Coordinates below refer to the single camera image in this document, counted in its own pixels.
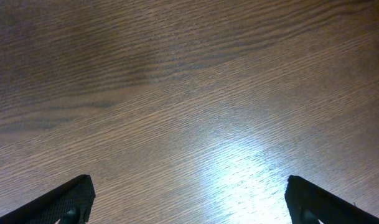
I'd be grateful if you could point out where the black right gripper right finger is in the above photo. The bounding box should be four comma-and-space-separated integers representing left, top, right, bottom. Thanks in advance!
284, 175, 379, 224

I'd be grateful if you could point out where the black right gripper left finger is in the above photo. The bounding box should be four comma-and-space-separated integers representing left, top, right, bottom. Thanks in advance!
0, 174, 96, 224

